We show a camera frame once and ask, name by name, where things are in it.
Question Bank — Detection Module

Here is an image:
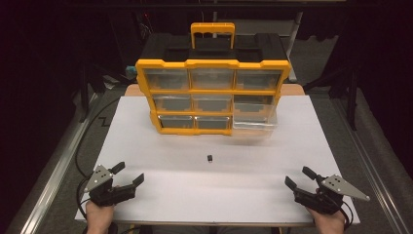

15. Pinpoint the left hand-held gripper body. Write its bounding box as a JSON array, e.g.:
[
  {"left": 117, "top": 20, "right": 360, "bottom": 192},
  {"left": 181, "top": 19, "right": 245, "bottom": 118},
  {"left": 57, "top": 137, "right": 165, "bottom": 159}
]
[{"left": 83, "top": 164, "right": 136, "bottom": 208}]

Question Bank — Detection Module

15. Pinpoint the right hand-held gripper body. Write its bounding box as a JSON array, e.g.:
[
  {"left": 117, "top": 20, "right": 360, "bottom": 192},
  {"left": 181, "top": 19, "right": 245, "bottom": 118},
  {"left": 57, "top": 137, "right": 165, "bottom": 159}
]
[{"left": 293, "top": 174, "right": 371, "bottom": 215}]

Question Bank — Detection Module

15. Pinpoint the large clear plastic drawer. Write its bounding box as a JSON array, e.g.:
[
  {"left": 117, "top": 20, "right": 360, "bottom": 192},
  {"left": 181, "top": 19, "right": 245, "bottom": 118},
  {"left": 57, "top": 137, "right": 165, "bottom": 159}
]
[{"left": 232, "top": 95, "right": 280, "bottom": 131}]

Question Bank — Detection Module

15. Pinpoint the yellow black organizer cabinet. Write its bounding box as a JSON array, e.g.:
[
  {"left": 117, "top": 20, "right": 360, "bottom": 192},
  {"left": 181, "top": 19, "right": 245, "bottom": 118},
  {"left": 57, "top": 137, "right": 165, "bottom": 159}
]
[{"left": 134, "top": 21, "right": 292, "bottom": 137}]

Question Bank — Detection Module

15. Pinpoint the person's left hand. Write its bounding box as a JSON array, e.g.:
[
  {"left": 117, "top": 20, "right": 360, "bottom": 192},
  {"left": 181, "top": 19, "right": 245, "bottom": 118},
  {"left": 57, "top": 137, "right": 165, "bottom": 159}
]
[{"left": 85, "top": 200, "right": 116, "bottom": 234}]

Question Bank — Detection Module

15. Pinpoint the person's right hand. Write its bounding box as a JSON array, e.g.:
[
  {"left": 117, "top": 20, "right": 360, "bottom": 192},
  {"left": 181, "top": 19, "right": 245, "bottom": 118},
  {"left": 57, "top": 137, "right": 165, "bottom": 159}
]
[{"left": 306, "top": 207, "right": 346, "bottom": 234}]

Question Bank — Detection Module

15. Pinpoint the black cable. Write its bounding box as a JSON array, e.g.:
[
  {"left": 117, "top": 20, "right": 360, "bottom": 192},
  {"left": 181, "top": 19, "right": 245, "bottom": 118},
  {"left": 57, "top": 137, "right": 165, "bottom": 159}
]
[
  {"left": 74, "top": 97, "right": 122, "bottom": 179},
  {"left": 339, "top": 199, "right": 356, "bottom": 230}
]

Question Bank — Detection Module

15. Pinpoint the aluminium rail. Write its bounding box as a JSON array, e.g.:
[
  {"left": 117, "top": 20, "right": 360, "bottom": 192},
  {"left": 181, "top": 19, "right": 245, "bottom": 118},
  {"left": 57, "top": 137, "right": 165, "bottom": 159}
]
[
  {"left": 329, "top": 97, "right": 413, "bottom": 234},
  {"left": 5, "top": 92, "right": 102, "bottom": 234}
]

